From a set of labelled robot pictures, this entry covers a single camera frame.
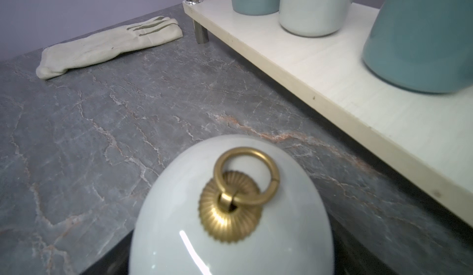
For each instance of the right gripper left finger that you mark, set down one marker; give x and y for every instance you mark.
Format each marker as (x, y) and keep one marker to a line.
(115, 261)

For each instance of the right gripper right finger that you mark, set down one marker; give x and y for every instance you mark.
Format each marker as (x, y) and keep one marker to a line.
(352, 257)

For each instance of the large white tea canister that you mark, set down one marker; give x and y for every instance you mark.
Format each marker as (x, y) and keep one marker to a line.
(233, 205)

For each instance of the white two-tier shelf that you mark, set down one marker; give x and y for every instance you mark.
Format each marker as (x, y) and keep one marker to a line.
(426, 138)

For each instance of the small blue tea canister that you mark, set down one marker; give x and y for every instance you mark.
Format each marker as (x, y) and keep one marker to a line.
(423, 45)

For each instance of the small white tea canister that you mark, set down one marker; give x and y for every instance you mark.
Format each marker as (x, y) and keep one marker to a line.
(313, 18)

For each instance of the cream green glove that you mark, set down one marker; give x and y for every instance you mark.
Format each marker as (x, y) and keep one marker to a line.
(106, 45)

